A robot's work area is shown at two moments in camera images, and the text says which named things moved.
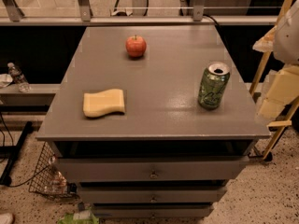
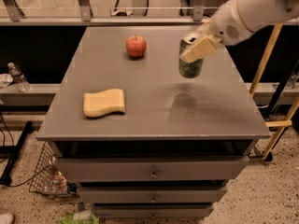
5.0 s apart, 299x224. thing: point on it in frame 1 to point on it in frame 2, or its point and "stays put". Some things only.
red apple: (135, 46) stays put
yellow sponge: (99, 104) stays put
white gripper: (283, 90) to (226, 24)
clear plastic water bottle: (19, 77) stays put
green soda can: (213, 84) to (190, 69)
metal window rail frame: (11, 14) stays put
